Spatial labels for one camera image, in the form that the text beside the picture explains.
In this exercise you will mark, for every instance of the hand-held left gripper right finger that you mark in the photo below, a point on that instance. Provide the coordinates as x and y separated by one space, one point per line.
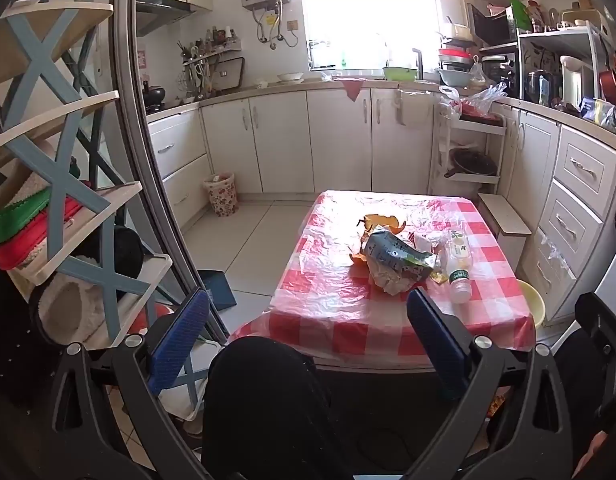
438 340

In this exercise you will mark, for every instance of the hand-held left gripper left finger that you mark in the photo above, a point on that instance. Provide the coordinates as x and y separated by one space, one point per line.
180 340

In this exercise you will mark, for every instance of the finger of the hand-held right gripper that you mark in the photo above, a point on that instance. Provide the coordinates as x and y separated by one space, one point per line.
605 340

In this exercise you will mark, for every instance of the yellow packet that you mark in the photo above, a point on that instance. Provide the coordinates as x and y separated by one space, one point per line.
438 276

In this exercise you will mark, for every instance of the white tissue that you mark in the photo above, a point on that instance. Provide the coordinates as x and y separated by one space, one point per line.
393 285

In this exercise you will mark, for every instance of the pale yellow bucket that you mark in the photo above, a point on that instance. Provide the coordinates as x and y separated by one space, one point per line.
533 305

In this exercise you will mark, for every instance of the clear plastic bottle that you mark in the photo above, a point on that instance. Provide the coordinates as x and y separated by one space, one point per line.
458 260

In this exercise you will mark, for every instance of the grey-green snack bag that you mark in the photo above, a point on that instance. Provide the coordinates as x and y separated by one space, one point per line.
393 255

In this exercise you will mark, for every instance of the bowl-shaped orange peel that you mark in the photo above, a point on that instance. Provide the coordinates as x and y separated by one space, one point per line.
378 221

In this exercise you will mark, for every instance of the blue dustpan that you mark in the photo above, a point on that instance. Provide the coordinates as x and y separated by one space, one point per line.
218 290

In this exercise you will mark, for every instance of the red checked plastic tablecloth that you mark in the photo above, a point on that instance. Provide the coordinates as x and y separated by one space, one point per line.
338 310

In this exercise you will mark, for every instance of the person's black pants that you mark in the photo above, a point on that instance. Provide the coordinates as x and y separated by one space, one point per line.
258 410

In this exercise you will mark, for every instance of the black shoe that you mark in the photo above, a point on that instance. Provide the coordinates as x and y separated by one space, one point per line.
118 252

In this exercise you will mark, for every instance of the white fluffy slipper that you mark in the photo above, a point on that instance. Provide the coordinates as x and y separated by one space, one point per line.
68 310

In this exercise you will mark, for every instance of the small white stool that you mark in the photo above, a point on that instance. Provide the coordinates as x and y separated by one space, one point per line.
503 215

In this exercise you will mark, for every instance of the white three-drawer cabinet run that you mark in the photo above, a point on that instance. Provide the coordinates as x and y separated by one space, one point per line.
578 200

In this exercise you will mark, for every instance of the floral waste basket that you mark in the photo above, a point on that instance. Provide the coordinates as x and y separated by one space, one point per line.
221 195

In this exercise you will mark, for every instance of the red slipper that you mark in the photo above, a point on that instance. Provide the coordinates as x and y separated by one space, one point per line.
28 247

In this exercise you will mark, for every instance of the white two-drawer cabinet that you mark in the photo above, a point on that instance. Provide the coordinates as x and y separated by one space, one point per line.
178 160

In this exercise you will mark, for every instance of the black frying pan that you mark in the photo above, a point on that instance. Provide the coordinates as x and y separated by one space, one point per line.
470 162

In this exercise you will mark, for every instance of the green slipper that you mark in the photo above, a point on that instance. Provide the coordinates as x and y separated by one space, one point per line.
18 217

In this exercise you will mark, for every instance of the white trolley rack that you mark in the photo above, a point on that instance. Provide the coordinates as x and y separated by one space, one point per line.
480 127

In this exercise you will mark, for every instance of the blue and silver bag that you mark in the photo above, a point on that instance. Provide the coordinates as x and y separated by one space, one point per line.
605 112

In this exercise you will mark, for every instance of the white door cabinet run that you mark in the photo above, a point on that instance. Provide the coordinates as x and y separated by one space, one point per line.
313 140

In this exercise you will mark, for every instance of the red and white plastic bag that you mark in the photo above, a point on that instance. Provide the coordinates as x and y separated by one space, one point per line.
450 102

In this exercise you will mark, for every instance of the black cooking pot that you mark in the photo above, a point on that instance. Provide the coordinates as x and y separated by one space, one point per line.
154 94

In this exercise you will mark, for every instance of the clear plastic bag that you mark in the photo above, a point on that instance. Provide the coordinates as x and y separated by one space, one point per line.
485 95

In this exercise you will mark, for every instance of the red pot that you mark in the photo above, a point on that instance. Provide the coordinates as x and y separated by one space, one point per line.
613 85

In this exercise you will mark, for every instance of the white thermos pot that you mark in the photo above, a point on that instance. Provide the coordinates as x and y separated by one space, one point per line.
578 80

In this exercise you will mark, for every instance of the glass electric kettle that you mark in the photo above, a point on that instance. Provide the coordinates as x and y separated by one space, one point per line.
536 87

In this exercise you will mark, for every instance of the pink hanging cloth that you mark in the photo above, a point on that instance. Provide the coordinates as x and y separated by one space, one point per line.
355 89

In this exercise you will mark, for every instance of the green basin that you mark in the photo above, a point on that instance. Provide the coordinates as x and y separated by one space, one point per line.
400 73

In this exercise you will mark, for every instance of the stack of basins and dishes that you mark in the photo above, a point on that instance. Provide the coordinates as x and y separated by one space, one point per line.
455 67

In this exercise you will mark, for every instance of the black rice cooker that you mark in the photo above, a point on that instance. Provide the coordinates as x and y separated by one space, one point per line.
498 72

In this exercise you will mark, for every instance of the black faucet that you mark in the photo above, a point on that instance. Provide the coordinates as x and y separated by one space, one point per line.
418 62

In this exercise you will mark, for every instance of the pink patterned backsplash sticker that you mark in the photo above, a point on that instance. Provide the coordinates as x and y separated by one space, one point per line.
142 59

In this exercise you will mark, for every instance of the white bowl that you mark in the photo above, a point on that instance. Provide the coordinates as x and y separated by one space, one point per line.
290 77

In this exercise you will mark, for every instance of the white counter shelf rack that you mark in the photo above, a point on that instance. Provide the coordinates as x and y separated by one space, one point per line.
558 35

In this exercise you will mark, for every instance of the black flat appliance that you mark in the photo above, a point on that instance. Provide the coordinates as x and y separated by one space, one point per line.
490 25

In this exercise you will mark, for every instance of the range hood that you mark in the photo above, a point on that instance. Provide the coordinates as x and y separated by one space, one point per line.
160 12

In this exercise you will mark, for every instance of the green cutting board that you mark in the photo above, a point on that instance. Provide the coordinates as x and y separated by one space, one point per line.
520 15

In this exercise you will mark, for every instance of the window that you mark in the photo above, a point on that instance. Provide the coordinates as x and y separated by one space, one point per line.
368 10

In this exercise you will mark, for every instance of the grey sliding door frame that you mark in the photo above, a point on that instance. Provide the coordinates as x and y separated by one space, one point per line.
138 135

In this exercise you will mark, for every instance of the wall utensil rack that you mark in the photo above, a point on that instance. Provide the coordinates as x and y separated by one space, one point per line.
203 67

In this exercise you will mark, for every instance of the wall socket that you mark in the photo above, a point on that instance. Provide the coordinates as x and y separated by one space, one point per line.
292 25

